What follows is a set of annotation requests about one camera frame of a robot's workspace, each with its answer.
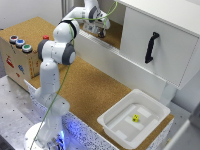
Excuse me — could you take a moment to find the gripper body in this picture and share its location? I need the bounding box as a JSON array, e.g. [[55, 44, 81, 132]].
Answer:
[[80, 19, 110, 33]]

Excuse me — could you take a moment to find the white cabinet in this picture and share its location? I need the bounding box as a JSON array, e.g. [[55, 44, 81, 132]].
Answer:
[[61, 0, 200, 108]]

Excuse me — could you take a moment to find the yellow block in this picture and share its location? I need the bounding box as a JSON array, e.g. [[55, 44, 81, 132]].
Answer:
[[132, 113, 140, 122]]

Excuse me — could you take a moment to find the wooden drawer box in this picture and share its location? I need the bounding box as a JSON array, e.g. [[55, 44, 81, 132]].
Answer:
[[0, 16, 65, 83]]

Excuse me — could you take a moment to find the green button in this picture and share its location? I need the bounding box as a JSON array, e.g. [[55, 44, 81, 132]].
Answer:
[[21, 44, 34, 54]]

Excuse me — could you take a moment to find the blue button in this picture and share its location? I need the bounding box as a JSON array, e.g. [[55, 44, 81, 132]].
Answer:
[[15, 38, 27, 49]]

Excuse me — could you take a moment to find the red button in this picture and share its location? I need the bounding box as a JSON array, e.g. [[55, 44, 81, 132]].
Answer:
[[9, 34, 20, 45]]

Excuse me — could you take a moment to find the white sliding door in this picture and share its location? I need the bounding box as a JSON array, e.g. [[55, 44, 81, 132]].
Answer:
[[118, 6, 200, 91]]

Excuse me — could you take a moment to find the white plastic box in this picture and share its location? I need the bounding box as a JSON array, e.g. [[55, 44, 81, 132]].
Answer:
[[96, 88, 172, 150]]

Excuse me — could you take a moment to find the green cable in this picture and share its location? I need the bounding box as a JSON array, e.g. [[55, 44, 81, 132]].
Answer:
[[29, 0, 120, 150]]

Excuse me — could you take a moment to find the black door handle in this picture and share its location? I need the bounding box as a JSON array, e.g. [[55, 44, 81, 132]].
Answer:
[[144, 31, 161, 65]]

